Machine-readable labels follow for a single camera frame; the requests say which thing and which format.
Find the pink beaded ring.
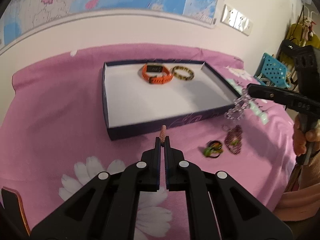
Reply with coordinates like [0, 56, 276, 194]
[159, 125, 168, 147]

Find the navy shallow cardboard box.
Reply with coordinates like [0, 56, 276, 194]
[102, 59, 240, 140]

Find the clear crystal bead bracelet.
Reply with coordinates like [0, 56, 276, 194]
[224, 87, 258, 123]

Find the yellow tortoiseshell bangle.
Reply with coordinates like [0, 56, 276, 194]
[171, 66, 195, 81]

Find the pink floral bed sheet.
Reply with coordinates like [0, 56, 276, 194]
[1, 44, 295, 239]

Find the right hand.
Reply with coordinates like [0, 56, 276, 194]
[292, 116, 320, 156]

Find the white wall socket panel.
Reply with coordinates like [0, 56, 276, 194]
[220, 4, 253, 36]

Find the orange-edged dark phone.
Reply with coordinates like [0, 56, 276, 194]
[1, 187, 31, 239]

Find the purple beaded bracelet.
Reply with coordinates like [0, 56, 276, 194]
[222, 124, 245, 155]

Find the teal perforated plastic basket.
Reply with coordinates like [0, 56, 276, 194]
[254, 53, 290, 88]

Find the orange smart watch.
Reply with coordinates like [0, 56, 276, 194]
[139, 63, 174, 85]

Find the green and orange ring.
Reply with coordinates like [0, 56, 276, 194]
[201, 139, 225, 158]

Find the yellow hanging garment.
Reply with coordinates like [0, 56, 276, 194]
[285, 23, 319, 49]

